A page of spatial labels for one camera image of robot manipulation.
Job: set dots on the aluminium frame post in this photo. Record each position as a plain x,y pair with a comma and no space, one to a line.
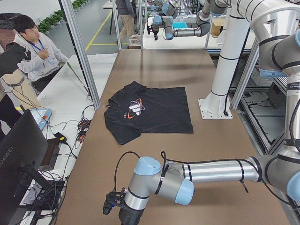
73,29

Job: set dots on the black graphic t-shirt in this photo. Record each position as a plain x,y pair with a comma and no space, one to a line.
136,109

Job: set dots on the teach pendant with red button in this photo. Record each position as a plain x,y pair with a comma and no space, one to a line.
41,116

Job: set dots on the cardboard box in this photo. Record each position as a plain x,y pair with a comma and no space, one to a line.
217,26

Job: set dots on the black power adapter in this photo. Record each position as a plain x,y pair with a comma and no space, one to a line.
61,137

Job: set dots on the seated man in grey hoodie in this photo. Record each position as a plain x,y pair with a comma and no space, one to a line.
45,59

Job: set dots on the black Huawei monitor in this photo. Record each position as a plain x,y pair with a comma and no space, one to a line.
21,153

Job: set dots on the white side table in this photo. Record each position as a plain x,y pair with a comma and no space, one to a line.
70,103

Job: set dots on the orange grey usb hub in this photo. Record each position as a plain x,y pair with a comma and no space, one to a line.
80,138
83,122

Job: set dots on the standing person in background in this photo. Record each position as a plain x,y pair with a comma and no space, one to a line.
126,13

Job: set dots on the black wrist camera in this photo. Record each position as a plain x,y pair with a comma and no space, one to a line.
113,199

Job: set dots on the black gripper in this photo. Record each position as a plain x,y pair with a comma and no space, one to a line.
155,32
126,215

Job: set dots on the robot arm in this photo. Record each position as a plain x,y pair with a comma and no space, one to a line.
274,23
196,25

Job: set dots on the blue plastic bin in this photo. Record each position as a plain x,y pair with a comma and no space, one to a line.
179,25

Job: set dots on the green handled reacher tool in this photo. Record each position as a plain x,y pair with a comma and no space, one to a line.
78,77

